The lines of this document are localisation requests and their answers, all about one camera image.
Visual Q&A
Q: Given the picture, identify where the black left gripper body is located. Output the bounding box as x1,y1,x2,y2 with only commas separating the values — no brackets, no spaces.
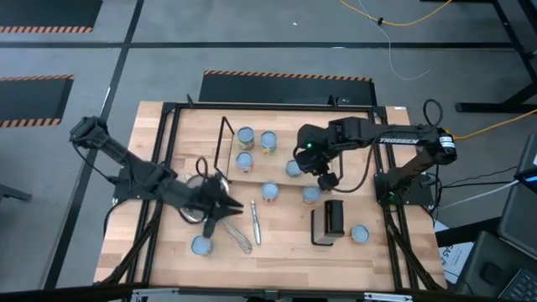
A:
187,173,232,239

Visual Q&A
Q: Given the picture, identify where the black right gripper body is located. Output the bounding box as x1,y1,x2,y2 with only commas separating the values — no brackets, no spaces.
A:
293,145,339,192

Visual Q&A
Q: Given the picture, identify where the teal tuna fish can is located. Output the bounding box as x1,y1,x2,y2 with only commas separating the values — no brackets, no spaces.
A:
284,159,304,179

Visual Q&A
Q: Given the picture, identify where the dark green label can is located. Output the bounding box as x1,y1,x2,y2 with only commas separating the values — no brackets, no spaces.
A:
301,185,323,206

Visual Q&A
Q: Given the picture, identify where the orange fruit label can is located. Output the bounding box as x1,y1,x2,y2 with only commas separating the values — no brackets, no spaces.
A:
260,180,281,205

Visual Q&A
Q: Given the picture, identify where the white mushroom label can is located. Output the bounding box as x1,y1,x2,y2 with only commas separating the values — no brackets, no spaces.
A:
234,150,255,174

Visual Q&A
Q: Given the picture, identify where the red white label can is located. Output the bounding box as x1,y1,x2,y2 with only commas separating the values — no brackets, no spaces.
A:
190,235,214,257

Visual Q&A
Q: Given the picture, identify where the short grey-lid can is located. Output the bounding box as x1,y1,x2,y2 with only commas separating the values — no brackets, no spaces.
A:
350,224,371,244

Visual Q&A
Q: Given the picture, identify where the steel bowl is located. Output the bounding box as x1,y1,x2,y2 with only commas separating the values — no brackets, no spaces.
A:
179,173,232,224

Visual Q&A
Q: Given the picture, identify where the shiny metal scoop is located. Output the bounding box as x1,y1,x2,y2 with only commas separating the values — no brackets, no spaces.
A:
250,200,263,247

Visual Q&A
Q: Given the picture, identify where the steel box grater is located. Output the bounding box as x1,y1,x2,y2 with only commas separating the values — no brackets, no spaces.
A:
310,199,347,247

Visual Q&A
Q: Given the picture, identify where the black hazard-striped floor mat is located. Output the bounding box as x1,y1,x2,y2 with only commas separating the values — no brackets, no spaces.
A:
0,74,76,128
198,70,378,107
0,0,104,34

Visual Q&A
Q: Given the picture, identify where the white printed paper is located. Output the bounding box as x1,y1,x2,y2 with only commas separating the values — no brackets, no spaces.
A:
435,221,475,286

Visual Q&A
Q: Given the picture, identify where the grey chair leg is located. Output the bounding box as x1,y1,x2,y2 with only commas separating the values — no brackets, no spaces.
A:
0,183,34,203

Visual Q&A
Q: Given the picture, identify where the dark grey case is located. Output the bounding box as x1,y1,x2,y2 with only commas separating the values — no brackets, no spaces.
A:
455,230,537,302
497,184,537,261

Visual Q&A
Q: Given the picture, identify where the grey laptop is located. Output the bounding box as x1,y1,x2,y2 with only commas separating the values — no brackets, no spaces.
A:
514,133,537,194

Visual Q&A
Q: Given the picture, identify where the black keyboard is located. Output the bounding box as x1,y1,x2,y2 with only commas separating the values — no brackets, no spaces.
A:
498,268,537,302

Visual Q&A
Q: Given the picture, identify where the black braided left cable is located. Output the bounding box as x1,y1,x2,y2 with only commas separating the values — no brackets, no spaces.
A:
195,155,210,180

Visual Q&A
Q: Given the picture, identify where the wooden shelf black frame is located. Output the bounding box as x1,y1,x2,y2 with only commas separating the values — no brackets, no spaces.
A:
213,116,344,192

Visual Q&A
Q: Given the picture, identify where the silver metal bracket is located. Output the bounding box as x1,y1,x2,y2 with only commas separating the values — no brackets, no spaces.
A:
130,287,169,301
363,292,414,302

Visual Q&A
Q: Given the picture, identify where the thin white cable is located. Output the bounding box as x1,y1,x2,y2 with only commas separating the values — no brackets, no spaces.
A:
355,0,431,81

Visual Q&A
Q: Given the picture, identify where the yellow power cord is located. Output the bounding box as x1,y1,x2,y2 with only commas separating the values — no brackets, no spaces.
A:
453,107,537,141
337,0,455,28

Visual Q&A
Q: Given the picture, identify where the black desk frame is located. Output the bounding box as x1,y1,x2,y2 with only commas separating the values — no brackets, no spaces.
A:
455,0,537,114

